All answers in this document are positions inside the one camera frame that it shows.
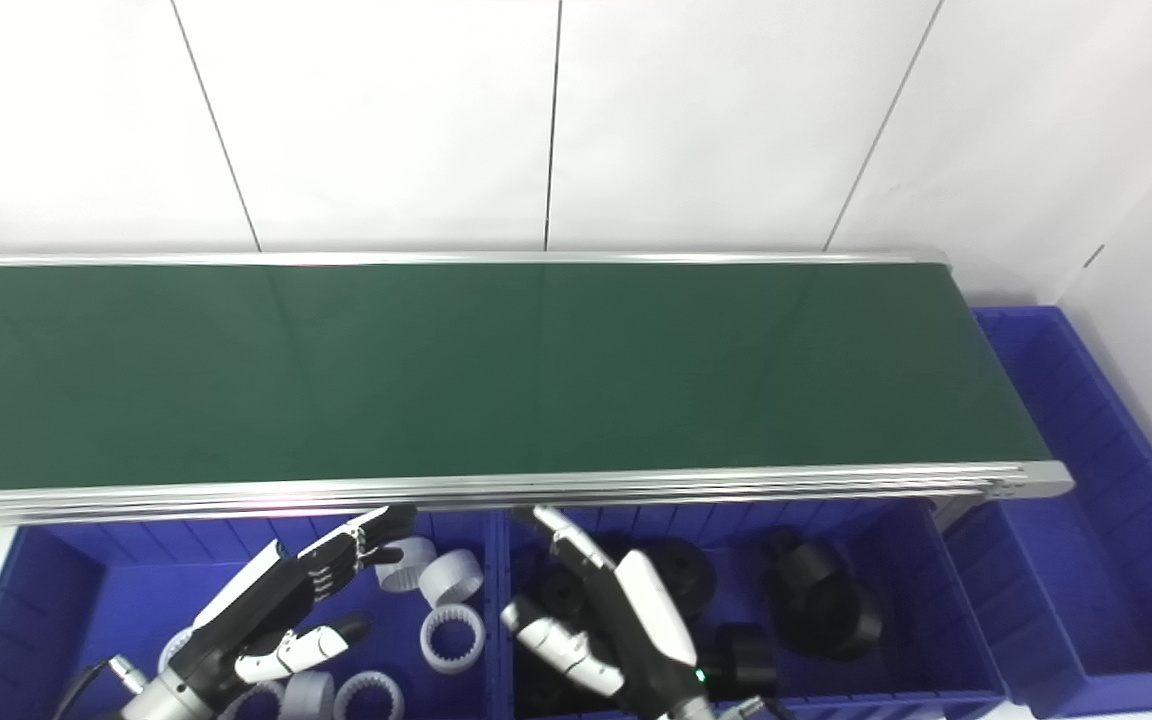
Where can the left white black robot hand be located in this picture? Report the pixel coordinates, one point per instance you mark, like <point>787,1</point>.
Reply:
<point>246,625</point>

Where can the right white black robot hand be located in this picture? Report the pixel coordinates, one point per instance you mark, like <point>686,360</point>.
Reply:
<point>646,620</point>

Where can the black flanged cylinder part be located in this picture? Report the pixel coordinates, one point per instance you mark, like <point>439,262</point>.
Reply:
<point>681,580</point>
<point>748,660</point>
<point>801,565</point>
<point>841,620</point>
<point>536,690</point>
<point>561,590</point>

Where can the green conveyor belt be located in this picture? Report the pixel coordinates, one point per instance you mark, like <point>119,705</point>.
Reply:
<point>486,370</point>

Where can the aluminium conveyor leg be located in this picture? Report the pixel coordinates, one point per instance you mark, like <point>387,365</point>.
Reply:
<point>956,512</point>

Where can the large blue plastic bin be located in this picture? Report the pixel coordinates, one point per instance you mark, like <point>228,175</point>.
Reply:
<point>1086,570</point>

